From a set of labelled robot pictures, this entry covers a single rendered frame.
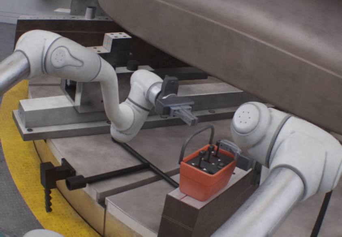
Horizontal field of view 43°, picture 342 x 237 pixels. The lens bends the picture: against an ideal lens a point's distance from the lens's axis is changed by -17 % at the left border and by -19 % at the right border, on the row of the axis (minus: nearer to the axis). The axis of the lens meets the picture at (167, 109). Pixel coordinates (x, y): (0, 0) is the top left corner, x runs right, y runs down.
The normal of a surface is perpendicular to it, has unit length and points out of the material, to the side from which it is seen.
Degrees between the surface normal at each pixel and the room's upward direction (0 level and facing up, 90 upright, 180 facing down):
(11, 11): 90
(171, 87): 90
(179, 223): 90
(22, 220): 0
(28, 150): 0
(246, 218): 18
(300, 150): 23
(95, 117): 90
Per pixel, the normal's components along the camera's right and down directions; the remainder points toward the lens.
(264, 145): -0.50, 0.16
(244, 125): -0.53, -0.44
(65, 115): 0.54, 0.12
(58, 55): -0.24, -0.04
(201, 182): -0.60, 0.35
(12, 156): 0.16, -0.90
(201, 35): -0.72, 0.18
